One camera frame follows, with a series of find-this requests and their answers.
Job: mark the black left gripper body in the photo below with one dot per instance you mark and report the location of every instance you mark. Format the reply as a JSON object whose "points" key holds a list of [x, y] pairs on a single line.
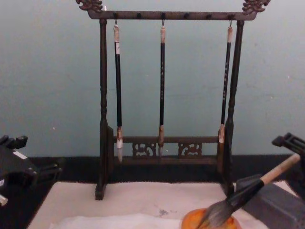
{"points": [[16, 169]]}

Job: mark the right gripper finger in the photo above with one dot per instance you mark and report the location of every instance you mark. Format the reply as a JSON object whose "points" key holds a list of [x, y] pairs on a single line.
{"points": [[289, 143]]}

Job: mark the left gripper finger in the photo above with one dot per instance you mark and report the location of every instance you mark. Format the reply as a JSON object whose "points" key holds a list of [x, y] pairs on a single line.
{"points": [[16, 140], [48, 173]]}

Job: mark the black table cloth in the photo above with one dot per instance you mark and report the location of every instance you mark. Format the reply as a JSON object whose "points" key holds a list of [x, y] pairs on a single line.
{"points": [[78, 169]]}

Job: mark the grey inkstone box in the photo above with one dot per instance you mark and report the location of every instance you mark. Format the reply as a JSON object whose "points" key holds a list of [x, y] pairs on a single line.
{"points": [[276, 205]]}

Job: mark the white paper sheet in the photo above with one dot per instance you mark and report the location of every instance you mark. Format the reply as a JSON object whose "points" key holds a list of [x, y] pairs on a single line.
{"points": [[114, 221]]}

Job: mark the black brush with pale ferrule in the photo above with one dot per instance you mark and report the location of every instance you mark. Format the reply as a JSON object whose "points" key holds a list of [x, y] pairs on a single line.
{"points": [[225, 90]]}

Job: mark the white felt mat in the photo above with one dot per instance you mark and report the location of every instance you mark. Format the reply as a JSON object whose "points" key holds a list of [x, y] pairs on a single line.
{"points": [[133, 198]]}

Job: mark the dark carved wooden brush rack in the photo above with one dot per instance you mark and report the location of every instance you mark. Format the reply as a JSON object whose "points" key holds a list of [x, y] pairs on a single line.
{"points": [[104, 95]]}

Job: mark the black brush with white label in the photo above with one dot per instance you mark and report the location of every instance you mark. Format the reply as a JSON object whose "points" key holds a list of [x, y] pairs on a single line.
{"points": [[118, 90]]}

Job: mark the orange ink dish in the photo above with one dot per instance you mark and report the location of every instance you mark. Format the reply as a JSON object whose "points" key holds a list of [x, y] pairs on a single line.
{"points": [[190, 220]]}

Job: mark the black brush with grey tip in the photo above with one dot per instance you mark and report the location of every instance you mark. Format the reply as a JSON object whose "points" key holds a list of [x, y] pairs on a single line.
{"points": [[162, 83]]}

